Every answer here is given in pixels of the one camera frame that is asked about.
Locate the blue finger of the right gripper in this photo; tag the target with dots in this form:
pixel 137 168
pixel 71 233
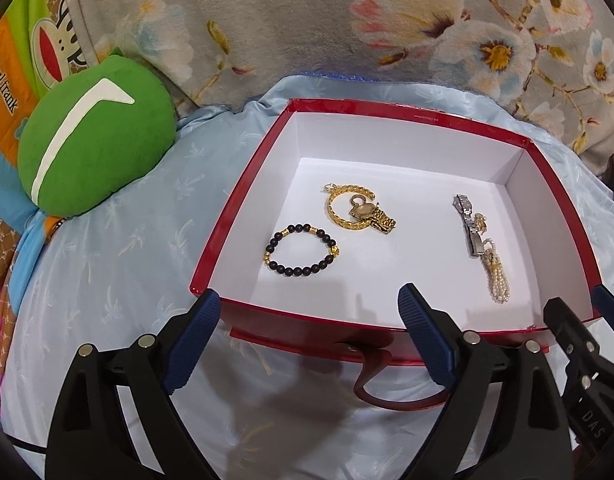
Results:
pixel 569 332
pixel 603 301

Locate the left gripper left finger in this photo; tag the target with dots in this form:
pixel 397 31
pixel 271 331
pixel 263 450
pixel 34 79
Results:
pixel 186 336

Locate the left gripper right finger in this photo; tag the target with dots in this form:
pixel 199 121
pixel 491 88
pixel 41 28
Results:
pixel 434 334

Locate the red jewelry box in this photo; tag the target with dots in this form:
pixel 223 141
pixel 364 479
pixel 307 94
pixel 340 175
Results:
pixel 345 201

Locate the light blue bed sheet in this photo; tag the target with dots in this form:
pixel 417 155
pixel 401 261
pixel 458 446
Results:
pixel 124 269

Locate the silver clip pearl tassel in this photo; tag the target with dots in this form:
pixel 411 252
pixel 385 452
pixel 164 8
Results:
pixel 482 247

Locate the green round cushion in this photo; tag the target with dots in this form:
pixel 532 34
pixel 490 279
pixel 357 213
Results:
pixel 94 133

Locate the grey floral blanket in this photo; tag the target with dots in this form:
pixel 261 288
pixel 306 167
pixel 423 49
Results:
pixel 549 62

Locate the colourful monkey cartoon quilt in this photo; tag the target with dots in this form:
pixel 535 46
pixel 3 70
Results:
pixel 39 47

